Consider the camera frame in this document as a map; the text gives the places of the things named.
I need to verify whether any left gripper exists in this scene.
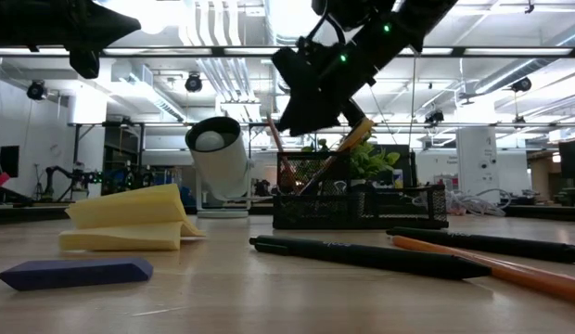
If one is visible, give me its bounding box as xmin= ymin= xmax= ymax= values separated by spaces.
xmin=18 ymin=0 xmax=141 ymax=80

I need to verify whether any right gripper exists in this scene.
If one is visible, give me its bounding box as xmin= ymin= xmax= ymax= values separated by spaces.
xmin=272 ymin=18 xmax=409 ymax=136

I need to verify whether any orange pencil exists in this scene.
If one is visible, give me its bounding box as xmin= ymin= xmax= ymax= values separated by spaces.
xmin=265 ymin=113 xmax=299 ymax=192
xmin=391 ymin=235 xmax=575 ymax=307
xmin=300 ymin=117 xmax=377 ymax=194

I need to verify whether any black pen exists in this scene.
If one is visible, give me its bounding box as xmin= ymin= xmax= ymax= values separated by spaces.
xmin=249 ymin=235 xmax=493 ymax=282
xmin=385 ymin=226 xmax=575 ymax=265

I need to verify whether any yellow sticky note pad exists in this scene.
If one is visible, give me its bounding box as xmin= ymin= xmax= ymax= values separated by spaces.
xmin=58 ymin=183 xmax=208 ymax=253

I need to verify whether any blue eraser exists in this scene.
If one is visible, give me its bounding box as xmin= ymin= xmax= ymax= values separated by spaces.
xmin=0 ymin=257 xmax=154 ymax=293

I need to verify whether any black mesh desk organizer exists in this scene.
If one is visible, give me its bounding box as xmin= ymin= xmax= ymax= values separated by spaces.
xmin=272 ymin=150 xmax=450 ymax=230

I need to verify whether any small green potted plant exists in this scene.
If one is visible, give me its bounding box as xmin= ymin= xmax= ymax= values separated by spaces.
xmin=301 ymin=134 xmax=402 ymax=189

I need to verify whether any black overhead beam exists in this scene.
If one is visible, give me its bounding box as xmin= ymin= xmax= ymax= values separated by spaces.
xmin=0 ymin=45 xmax=575 ymax=58

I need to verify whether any white room column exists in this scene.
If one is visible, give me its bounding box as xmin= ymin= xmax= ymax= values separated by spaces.
xmin=455 ymin=126 xmax=501 ymax=205

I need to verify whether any dark screen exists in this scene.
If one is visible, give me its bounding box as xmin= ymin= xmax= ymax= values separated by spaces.
xmin=557 ymin=138 xmax=575 ymax=189

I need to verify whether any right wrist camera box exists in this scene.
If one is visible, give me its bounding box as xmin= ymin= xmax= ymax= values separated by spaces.
xmin=311 ymin=0 xmax=358 ymax=32

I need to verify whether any dark wall monitor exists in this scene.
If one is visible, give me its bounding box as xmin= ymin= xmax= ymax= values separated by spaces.
xmin=0 ymin=145 xmax=20 ymax=180

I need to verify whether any white lamp cable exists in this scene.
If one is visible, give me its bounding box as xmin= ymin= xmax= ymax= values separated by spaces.
xmin=447 ymin=188 xmax=506 ymax=218

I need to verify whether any black aluminium table frame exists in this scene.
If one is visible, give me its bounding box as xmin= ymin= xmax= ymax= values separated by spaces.
xmin=0 ymin=203 xmax=575 ymax=225

